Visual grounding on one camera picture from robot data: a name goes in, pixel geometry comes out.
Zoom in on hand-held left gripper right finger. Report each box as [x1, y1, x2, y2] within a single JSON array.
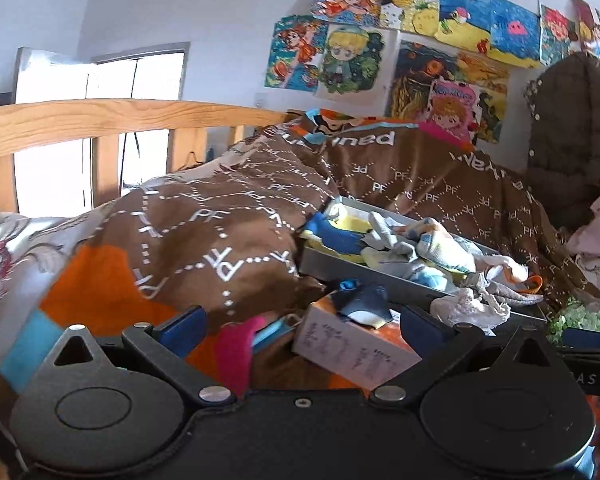
[[370, 305, 563, 407]]

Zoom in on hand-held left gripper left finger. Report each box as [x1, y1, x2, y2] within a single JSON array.
[[45, 305, 231, 407]]

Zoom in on white thin cloth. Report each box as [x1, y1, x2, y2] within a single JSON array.
[[430, 287, 511, 330]]

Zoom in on navy white orange sock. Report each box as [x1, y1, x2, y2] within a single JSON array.
[[331, 284, 394, 330]]

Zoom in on grey cloth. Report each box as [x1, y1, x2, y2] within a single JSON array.
[[460, 280, 545, 306]]

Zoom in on grey sock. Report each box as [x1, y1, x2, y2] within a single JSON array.
[[362, 210, 416, 266]]

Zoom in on grey tray with cartoon picture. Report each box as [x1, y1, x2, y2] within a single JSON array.
[[295, 196, 548, 321]]

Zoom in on bag of green beads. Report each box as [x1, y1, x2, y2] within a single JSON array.
[[549, 296, 600, 343]]

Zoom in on white cardboard box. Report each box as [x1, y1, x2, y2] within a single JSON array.
[[292, 294, 422, 391]]

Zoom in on blue face mask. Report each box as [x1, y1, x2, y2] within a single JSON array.
[[252, 314, 301, 352]]

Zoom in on brown printed blanket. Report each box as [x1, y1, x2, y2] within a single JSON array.
[[0, 107, 600, 396]]

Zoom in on brown quilted jacket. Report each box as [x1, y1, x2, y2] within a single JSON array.
[[524, 52, 600, 233]]

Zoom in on white panel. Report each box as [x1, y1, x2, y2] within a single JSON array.
[[12, 47, 96, 216]]

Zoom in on group of wall drawings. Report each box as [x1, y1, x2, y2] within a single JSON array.
[[265, 0, 600, 143]]

